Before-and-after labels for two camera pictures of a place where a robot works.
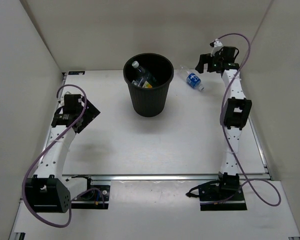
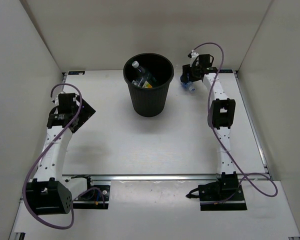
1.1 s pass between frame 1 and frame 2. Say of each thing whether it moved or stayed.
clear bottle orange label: stayed
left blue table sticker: stayed
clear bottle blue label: moved
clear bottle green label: stayed
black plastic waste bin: stayed
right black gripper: moved
